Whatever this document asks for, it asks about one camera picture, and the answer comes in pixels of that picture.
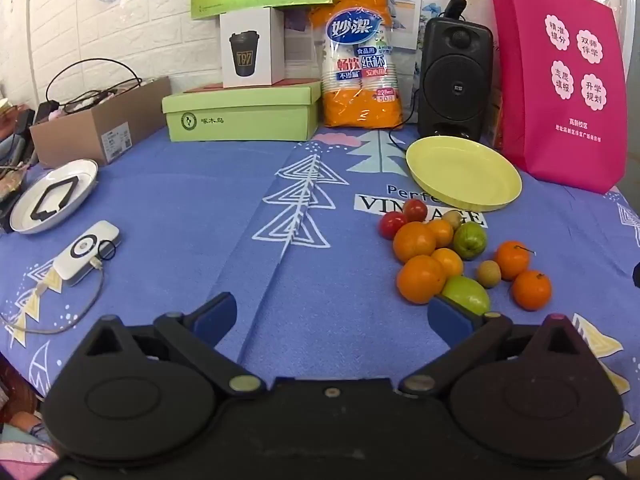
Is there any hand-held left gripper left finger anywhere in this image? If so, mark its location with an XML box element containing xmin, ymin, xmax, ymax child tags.
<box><xmin>65</xmin><ymin>292</ymin><xmax>267</xmax><ymax>396</ymax></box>

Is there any red flat box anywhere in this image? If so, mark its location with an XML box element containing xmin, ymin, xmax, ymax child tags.
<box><xmin>182</xmin><ymin>78</ymin><xmax>323</xmax><ymax>95</ymax></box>

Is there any black speaker cable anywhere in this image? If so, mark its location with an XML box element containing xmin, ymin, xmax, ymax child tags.
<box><xmin>387</xmin><ymin>87</ymin><xmax>422</xmax><ymax>155</ymax></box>

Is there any orange red carton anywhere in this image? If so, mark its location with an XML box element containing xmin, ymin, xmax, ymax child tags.
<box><xmin>482</xmin><ymin>87</ymin><xmax>505</xmax><ymax>150</ymax></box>

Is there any grey charging cable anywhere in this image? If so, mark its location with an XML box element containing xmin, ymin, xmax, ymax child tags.
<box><xmin>0</xmin><ymin>257</ymin><xmax>106</xmax><ymax>335</ymax></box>

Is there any brown cardboard box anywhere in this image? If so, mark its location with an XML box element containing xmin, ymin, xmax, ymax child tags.
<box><xmin>29</xmin><ymin>76</ymin><xmax>173</xmax><ymax>170</ymax></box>

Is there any white power bank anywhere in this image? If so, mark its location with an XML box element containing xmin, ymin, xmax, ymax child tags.
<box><xmin>53</xmin><ymin>220</ymin><xmax>121</xmax><ymax>287</ymax></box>

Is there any white box with cup print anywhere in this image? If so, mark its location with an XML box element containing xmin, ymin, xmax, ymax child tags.
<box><xmin>219</xmin><ymin>7</ymin><xmax>287</xmax><ymax>89</ymax></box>

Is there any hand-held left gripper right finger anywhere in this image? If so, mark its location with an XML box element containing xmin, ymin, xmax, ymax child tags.
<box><xmin>399</xmin><ymin>296</ymin><xmax>606</xmax><ymax>395</ymax></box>

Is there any black looped cable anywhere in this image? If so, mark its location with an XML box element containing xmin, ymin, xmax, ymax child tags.
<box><xmin>45</xmin><ymin>58</ymin><xmax>143</xmax><ymax>107</ymax></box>

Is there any black speaker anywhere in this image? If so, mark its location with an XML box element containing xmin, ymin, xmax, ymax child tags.
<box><xmin>417</xmin><ymin>16</ymin><xmax>495</xmax><ymax>142</ymax></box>

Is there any green guava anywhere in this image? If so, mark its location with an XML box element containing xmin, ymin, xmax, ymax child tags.
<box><xmin>452</xmin><ymin>222</ymin><xmax>488</xmax><ymax>261</ymax></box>
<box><xmin>441</xmin><ymin>276</ymin><xmax>492</xmax><ymax>317</ymax></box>

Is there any medium orange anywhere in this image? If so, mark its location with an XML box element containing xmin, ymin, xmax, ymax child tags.
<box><xmin>511</xmin><ymin>270</ymin><xmax>553</xmax><ymax>311</ymax></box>

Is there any black phone stand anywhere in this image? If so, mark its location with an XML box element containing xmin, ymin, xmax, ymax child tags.
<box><xmin>30</xmin><ymin>176</ymin><xmax>81</xmax><ymax>222</ymax></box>

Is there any green shoe box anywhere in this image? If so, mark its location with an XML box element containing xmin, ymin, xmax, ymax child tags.
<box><xmin>161</xmin><ymin>81</ymin><xmax>323</xmax><ymax>143</ymax></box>

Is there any orange with stem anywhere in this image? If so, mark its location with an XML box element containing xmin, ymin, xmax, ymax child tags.
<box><xmin>495</xmin><ymin>241</ymin><xmax>536</xmax><ymax>281</ymax></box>

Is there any white round plate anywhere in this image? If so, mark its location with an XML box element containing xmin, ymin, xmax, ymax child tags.
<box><xmin>9</xmin><ymin>159</ymin><xmax>99</xmax><ymax>235</ymax></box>

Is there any pink tote bag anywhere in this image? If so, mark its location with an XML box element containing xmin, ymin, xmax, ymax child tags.
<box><xmin>488</xmin><ymin>0</ymin><xmax>630</xmax><ymax>195</ymax></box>

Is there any yellow plastic plate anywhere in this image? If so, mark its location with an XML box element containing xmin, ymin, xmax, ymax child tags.
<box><xmin>405</xmin><ymin>136</ymin><xmax>522</xmax><ymax>212</ymax></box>

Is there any pink cloth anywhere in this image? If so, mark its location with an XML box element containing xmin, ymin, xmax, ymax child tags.
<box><xmin>0</xmin><ymin>410</ymin><xmax>56</xmax><ymax>473</ymax></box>

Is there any orange paper cup pack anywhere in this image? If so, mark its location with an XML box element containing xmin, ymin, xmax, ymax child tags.
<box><xmin>308</xmin><ymin>0</ymin><xmax>405</xmax><ymax>129</ymax></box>

